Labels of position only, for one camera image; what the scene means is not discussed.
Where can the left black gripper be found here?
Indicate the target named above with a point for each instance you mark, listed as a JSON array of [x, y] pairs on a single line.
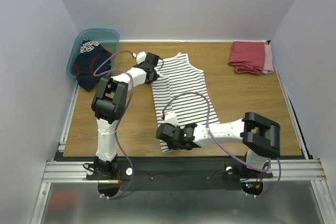
[[155, 77]]

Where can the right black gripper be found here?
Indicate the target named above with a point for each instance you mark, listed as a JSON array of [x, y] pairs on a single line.
[[166, 135]]

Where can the striped white tank top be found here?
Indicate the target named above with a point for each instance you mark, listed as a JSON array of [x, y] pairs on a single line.
[[181, 88]]

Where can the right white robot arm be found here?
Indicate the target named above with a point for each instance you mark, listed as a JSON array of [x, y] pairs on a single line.
[[260, 134]]

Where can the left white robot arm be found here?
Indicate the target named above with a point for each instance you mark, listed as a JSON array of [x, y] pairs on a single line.
[[109, 104]]

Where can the navy blue tank top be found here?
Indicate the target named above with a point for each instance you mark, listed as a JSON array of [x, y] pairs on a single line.
[[91, 55]]

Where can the folded red tank top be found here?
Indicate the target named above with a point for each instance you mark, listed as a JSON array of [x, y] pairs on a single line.
[[247, 57]]

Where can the folded pink tank top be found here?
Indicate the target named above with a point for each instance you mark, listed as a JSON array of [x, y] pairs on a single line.
[[268, 63]]

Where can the teal plastic bin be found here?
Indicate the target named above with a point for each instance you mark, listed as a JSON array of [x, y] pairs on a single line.
[[108, 37]]

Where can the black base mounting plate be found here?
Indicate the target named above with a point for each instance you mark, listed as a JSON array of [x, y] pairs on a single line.
[[175, 173]]

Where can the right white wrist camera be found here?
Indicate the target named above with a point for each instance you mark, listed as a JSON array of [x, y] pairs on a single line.
[[170, 117]]

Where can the aluminium frame rail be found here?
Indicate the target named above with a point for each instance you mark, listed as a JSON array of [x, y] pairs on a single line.
[[77, 144]]

